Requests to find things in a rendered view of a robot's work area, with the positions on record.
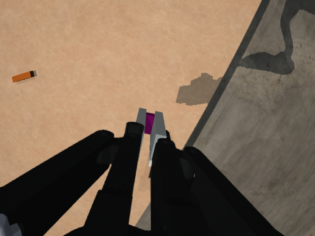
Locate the magenta rod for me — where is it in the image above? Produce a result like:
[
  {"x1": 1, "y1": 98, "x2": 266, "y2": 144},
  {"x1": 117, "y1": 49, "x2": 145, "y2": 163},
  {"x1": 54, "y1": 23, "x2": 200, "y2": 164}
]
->
[{"x1": 144, "y1": 112, "x2": 155, "y2": 134}]

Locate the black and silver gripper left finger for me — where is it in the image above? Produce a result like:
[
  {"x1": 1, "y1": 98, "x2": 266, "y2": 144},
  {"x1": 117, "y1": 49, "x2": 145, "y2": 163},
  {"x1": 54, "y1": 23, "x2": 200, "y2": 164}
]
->
[{"x1": 0, "y1": 108, "x2": 147, "y2": 236}]

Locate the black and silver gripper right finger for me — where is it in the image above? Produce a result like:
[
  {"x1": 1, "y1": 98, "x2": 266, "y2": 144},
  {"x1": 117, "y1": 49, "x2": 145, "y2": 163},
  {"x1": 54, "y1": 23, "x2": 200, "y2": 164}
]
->
[{"x1": 148, "y1": 111, "x2": 285, "y2": 236}]

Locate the orange rod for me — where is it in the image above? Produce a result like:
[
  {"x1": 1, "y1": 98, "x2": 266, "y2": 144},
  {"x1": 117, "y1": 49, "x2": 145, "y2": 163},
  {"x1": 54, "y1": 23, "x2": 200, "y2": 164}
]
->
[{"x1": 12, "y1": 71, "x2": 35, "y2": 83}]

